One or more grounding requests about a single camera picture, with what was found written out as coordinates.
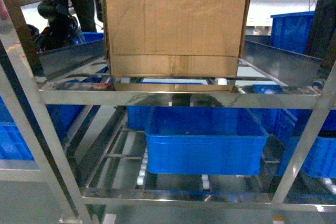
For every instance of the blue plastic crate centre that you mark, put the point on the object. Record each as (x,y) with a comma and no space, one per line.
(200,140)

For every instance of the stainless steel shelf rack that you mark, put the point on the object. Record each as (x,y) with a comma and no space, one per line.
(27,89)

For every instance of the blue crate far left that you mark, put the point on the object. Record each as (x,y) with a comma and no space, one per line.
(13,145)

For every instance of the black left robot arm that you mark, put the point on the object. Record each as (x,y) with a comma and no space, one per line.
(68,21)

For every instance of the blue plastic crate right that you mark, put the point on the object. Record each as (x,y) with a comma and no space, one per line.
(287,126)

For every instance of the blue plastic crate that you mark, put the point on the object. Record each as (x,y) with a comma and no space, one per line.
(200,140)
(287,126)

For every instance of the blue crate upper right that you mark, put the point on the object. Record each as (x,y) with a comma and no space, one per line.
(290,31)

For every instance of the brown cardboard box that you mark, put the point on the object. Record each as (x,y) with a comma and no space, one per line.
(174,38)

